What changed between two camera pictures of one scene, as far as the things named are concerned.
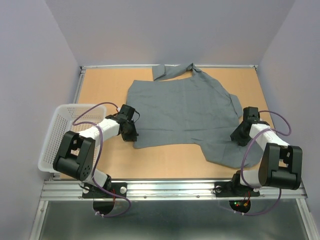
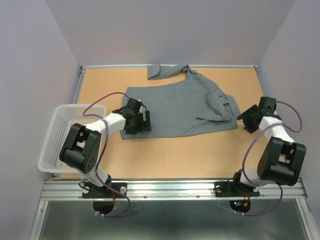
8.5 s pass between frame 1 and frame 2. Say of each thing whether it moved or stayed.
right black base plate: stayed
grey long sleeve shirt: moved
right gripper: moved
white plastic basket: stayed
